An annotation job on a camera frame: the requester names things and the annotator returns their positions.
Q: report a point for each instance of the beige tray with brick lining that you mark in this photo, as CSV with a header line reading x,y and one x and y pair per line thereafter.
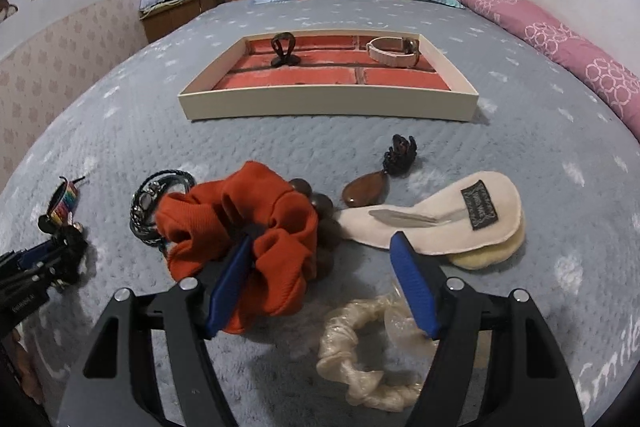
x,y
325,104

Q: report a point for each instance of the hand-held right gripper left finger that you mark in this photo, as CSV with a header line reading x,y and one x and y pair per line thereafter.
x,y
230,287

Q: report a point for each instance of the wooden nightstand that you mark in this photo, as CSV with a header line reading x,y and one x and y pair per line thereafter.
x,y
165,24

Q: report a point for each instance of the brown teardrop black hair claw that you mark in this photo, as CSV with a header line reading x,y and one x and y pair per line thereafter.
x,y
365,189

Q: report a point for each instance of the orange fabric scrunchie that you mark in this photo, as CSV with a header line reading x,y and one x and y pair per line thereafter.
x,y
280,217

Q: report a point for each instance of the hat cat wall sticker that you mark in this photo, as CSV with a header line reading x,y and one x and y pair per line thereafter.
x,y
6,7

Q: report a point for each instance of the cream satin scrunchie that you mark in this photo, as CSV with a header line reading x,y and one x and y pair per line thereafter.
x,y
340,332

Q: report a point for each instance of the beige plush hair clip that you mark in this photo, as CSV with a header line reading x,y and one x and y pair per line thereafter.
x,y
450,207

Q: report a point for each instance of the clear plastic piece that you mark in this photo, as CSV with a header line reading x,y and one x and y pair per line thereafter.
x,y
400,327

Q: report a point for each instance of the pink rolled quilt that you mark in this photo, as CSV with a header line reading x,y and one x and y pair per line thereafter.
x,y
550,37

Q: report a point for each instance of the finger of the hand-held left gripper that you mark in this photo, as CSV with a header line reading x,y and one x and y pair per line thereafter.
x,y
45,277
35,253

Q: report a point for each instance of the black scrunchie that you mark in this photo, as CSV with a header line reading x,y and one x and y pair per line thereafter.
x,y
75,247

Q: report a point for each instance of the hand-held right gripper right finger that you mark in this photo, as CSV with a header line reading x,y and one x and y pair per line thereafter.
x,y
412,282

